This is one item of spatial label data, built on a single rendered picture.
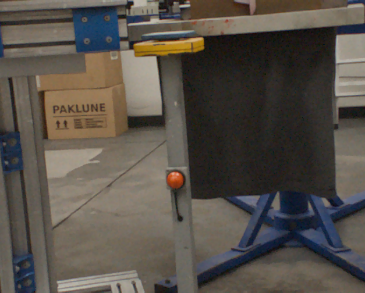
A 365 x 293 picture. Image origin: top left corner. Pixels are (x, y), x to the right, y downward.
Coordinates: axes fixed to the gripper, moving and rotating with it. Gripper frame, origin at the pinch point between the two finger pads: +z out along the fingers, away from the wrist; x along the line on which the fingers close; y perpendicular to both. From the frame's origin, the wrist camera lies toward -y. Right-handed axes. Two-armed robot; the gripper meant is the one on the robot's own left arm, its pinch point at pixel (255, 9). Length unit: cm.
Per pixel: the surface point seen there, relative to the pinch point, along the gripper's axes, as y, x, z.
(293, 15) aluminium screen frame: -12.4, 32.6, 2.1
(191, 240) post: 13, 51, 50
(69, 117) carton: 210, -393, 75
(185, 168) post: 12, 53, 33
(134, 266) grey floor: 66, -73, 98
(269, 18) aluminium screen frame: -6.8, 32.6, 2.3
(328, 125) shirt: -18.4, 23.4, 29.9
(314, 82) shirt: -15.7, 23.3, 18.8
